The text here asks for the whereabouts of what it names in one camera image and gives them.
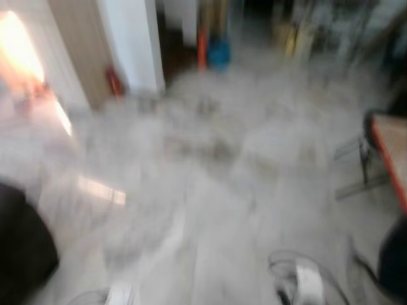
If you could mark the blue plastic bag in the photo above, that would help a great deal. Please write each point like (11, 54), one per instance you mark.
(218, 54)

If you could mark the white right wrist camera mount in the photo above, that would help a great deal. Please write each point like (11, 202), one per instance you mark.
(310, 283)

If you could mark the red patterned bottle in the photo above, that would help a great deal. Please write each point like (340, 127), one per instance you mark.
(114, 81)

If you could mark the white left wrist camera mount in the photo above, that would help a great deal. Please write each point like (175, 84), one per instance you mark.
(122, 295)

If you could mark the orange flat box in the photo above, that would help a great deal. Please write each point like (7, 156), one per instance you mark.
(201, 49)

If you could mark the cream cloth bag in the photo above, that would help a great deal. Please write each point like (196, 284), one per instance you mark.
(305, 41)

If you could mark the yellow flat packet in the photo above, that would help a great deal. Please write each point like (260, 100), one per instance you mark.
(290, 43)

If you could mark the dark wooden stairs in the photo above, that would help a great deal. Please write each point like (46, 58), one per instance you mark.
(177, 44)

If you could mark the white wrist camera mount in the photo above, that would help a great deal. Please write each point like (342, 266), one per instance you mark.
(122, 295)
(310, 283)

